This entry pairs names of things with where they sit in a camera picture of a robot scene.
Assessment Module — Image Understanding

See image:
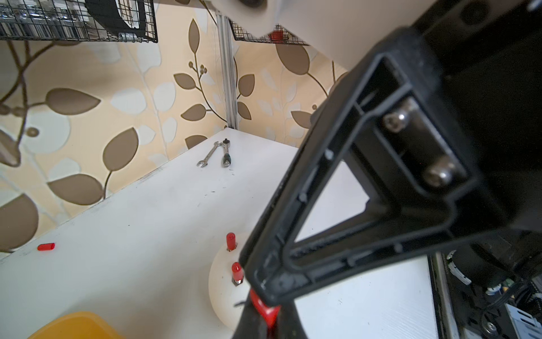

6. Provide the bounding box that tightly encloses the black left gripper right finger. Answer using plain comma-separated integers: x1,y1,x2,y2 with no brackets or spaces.
275,302,307,339

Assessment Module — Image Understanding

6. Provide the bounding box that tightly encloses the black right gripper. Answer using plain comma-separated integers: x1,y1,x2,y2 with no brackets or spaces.
239,1,541,307

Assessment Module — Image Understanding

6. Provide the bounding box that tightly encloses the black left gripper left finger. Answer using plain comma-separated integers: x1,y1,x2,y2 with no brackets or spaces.
232,302,270,339

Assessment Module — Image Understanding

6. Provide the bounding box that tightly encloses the white dome with screws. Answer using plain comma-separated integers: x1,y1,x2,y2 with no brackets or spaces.
208,232,251,331

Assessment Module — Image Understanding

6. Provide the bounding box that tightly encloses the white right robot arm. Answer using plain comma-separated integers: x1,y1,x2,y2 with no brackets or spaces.
234,1,541,338

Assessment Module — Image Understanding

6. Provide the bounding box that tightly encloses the silver combination wrench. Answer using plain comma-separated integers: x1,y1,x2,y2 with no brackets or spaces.
196,141,222,168

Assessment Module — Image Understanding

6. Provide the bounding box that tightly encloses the yellow plastic tray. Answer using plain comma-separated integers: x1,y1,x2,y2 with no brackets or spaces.
29,312,123,339

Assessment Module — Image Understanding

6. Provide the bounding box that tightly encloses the green handled ratchet wrench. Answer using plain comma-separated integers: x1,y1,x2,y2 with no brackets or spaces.
222,138,231,168

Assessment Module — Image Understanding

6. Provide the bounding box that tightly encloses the black wire basket right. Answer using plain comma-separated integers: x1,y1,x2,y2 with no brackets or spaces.
229,19,308,46

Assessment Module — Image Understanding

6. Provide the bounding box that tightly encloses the black wire basket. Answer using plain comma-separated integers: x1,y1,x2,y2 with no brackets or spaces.
229,19,308,46
1,0,158,43

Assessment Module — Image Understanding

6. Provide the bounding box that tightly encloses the black wire basket back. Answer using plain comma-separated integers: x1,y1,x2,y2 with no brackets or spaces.
1,0,158,43

